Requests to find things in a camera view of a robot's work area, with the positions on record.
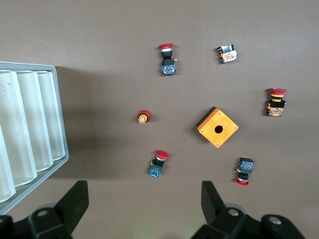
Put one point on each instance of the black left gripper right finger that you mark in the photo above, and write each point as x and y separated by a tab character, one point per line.
211	201

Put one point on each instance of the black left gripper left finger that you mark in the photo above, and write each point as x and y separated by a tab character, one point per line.
74	199

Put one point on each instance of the red mushroom button black collar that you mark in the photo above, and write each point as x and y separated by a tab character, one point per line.
245	165

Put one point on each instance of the red button blue block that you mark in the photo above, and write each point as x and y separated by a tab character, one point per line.
157	166

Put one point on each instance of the grey tray with white slots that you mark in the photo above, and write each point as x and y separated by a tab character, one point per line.
25	112

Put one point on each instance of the red orange emergency stop head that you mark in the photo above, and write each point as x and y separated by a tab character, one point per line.
144	117

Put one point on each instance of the red yellow emergency stop button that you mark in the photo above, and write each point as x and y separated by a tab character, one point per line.
275	104

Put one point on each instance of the red mushroom button silver collar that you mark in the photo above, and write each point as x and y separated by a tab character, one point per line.
167	67

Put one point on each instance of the orange white contact block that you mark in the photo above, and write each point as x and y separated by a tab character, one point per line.
228	56

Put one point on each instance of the orange button enclosure box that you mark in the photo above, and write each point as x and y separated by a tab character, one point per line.
224	137

